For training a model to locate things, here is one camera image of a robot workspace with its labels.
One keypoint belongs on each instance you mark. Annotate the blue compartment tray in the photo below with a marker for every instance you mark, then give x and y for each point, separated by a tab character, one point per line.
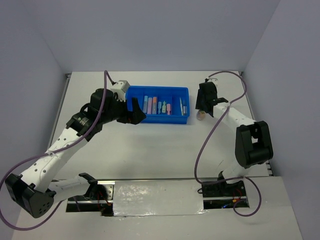
170	94

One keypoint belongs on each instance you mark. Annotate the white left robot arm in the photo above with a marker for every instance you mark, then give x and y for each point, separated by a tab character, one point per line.
35	189

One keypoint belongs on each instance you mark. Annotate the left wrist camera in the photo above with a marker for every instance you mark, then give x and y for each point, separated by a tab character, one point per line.
119	90

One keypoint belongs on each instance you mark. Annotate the orange highlighter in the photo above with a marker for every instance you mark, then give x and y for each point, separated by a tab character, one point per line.
154	105

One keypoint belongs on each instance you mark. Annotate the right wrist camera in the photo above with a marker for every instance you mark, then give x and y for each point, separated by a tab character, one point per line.
212	79

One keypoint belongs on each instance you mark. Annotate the light blue highlighter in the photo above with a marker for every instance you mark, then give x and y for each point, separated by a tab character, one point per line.
145	104

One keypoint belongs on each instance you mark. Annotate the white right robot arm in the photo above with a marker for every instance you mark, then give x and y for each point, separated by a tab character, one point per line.
253	145

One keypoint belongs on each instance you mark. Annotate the green highlighter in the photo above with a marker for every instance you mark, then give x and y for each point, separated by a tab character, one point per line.
164	107

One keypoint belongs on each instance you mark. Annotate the pink highlighter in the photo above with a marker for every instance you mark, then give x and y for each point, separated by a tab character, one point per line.
169	109

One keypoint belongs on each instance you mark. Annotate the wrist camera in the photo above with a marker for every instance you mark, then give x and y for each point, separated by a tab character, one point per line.
119	90
212	79

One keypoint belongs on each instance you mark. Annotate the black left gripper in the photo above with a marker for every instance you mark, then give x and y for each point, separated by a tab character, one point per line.
134	117

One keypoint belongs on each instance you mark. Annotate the purple highlighter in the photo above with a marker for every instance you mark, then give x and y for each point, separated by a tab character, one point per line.
149	105

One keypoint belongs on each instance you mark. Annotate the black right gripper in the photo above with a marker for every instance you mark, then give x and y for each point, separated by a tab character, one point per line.
199	104

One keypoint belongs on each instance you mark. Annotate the pink capped glue stick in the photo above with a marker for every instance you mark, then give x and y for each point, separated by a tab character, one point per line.
200	115

